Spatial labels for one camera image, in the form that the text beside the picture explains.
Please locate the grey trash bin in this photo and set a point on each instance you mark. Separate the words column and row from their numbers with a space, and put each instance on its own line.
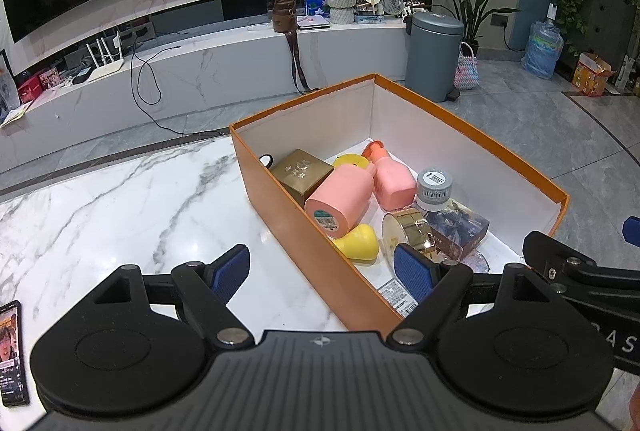
column 432, row 56

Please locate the wall socket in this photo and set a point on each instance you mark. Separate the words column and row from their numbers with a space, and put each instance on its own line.
column 498, row 20

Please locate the yellow tape measure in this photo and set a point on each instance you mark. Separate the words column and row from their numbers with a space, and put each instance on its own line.
column 350, row 159

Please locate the brown leather bag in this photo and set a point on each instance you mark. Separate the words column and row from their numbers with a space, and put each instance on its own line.
column 284, row 16

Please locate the long-leaf potted plant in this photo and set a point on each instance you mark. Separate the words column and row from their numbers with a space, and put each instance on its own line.
column 470, row 11

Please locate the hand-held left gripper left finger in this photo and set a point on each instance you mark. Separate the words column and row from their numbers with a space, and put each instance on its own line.
column 227, row 271

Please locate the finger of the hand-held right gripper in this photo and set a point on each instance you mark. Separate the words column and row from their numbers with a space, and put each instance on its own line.
column 632, row 229
column 555, row 261

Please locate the pink printed box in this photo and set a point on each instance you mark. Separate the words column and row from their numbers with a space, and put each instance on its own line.
column 50, row 78

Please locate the red box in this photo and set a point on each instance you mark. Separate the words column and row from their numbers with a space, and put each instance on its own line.
column 30, row 90

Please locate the yellow bulb-shaped bottle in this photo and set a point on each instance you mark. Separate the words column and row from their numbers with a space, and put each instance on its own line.
column 357, row 242

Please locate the paper envelope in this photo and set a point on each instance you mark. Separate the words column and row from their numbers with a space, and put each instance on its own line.
column 12, row 117

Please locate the grey notebook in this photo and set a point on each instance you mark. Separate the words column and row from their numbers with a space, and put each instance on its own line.
column 312, row 23

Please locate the grey fabric basket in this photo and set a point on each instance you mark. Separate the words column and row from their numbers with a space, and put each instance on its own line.
column 341, row 8

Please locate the woven pastel bag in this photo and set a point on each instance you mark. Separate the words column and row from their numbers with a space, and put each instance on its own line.
column 467, row 71

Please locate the pink cup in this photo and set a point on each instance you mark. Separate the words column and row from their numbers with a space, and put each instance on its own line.
column 340, row 198

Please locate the small grey-lidded jar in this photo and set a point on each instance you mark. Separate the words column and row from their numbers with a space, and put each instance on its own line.
column 434, row 191

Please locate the orange cardboard box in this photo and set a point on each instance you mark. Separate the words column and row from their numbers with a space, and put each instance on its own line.
column 295, row 231

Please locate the round glitter compact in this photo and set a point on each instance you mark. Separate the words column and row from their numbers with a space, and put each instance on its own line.
column 477, row 261

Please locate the white router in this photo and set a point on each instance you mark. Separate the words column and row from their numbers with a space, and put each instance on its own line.
column 107, row 68

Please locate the pink pump bottle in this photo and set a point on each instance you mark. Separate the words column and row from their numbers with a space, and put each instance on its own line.
column 395, row 183

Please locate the grey cabinet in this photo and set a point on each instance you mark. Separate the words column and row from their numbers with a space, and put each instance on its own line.
column 610, row 21

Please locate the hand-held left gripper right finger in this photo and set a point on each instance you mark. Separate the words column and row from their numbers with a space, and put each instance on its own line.
column 415, row 271

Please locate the blue water bottle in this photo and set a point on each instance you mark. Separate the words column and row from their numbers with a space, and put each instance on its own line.
column 542, row 51

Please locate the dark printed card box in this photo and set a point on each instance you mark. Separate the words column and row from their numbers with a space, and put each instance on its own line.
column 460, row 226

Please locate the gold cardboard box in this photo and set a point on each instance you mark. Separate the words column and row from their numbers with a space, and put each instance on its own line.
column 300, row 173

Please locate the white marble media console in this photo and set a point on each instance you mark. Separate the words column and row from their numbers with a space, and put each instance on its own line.
column 225, row 76

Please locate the small black device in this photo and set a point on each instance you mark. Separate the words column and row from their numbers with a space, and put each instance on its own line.
column 81, row 77

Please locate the picture frame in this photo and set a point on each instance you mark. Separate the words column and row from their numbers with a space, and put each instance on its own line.
column 6, row 81

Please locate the orange carton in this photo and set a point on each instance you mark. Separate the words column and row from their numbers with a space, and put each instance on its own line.
column 592, row 76

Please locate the round gold tin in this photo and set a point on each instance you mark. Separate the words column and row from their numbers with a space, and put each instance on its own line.
column 410, row 228

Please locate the black smartphone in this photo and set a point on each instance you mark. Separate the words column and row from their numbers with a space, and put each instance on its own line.
column 12, row 356

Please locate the silver cube box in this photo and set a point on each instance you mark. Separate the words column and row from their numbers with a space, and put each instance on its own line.
column 397, row 298

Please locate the person's right forearm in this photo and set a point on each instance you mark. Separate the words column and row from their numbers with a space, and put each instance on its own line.
column 636, row 406

